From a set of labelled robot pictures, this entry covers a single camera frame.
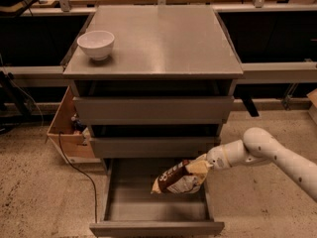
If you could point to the grey top drawer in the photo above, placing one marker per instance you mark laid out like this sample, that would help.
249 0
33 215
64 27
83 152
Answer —
156 110

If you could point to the grey middle drawer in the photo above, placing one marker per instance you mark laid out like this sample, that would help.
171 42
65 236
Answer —
153 141

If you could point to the grey bottom drawer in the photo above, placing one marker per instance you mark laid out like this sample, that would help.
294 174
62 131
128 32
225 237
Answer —
131 209

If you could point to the grey drawer cabinet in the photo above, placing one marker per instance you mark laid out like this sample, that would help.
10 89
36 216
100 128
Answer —
158 51

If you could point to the white bowl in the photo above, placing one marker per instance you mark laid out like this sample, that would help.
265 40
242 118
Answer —
97 45

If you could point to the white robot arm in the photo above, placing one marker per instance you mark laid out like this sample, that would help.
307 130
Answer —
259 147

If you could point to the brown chip bag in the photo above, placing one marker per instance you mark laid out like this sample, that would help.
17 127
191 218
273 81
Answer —
179 179

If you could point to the grey metal rail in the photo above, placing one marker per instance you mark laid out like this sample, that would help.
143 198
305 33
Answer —
254 73

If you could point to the cardboard box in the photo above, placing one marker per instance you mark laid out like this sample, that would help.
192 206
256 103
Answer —
73 146

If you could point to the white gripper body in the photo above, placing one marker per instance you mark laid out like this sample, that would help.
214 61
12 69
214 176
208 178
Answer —
219 158

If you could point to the grey drawer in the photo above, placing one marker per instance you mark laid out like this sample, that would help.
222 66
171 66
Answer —
156 110
131 209
153 141

